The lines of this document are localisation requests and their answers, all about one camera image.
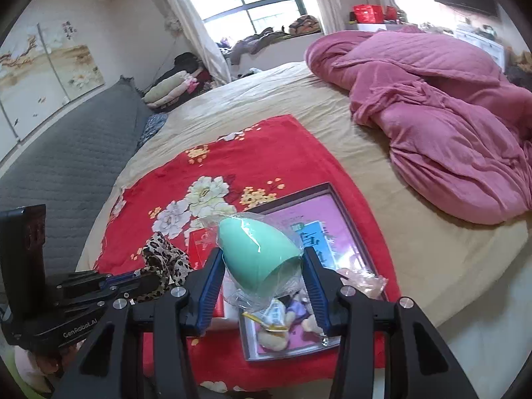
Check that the blue patterned cloth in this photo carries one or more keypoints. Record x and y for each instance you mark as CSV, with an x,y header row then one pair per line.
x,y
151,129

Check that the black clothes pile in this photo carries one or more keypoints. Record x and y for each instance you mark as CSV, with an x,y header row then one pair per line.
x,y
187,64

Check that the pink item in clear bag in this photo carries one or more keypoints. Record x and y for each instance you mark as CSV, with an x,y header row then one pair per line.
x,y
361,282

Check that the grey quilted headboard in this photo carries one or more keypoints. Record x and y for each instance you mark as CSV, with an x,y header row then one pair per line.
x,y
75,153

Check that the beige bedsheet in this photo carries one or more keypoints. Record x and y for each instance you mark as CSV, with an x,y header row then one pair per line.
x,y
415,257

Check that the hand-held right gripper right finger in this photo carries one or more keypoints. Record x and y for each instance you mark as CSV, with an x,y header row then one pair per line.
x,y
316,293

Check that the beige plush rabbit toy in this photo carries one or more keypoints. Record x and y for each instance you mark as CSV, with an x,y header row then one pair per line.
x,y
272,336

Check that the stack of folded clothes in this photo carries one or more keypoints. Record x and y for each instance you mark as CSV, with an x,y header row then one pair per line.
x,y
170,89

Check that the white dresser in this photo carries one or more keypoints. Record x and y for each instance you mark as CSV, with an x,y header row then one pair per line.
x,y
480,43

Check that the red gift bag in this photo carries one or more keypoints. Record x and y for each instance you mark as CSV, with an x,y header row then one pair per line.
x,y
372,12

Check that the leopard print cloth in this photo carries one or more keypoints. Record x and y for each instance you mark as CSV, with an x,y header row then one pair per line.
x,y
166,257

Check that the colourful patterned bag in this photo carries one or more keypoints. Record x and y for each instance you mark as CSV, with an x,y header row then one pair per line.
x,y
305,25

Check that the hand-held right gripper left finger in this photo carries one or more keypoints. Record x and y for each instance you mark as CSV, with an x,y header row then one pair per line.
x,y
210,286

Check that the red floral blanket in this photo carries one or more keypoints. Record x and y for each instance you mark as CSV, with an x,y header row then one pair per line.
x,y
257,141

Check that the black framed box tray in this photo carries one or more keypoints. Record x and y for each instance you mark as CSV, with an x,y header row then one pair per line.
x,y
332,216

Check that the floral wall painting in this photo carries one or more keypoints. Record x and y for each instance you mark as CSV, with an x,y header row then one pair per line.
x,y
50,66

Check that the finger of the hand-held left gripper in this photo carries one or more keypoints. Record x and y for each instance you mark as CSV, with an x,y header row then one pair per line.
x,y
137,284
83,282

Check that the person's left hand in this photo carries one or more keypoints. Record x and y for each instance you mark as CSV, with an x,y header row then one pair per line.
x,y
35,368

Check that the pink quilt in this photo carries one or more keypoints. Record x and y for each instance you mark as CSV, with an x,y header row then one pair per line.
x,y
436,112

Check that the green egg sponge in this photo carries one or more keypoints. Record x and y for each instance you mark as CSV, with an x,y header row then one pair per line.
x,y
257,249

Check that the grey clothes on windowsill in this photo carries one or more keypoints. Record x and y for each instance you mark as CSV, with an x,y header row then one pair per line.
x,y
255,43

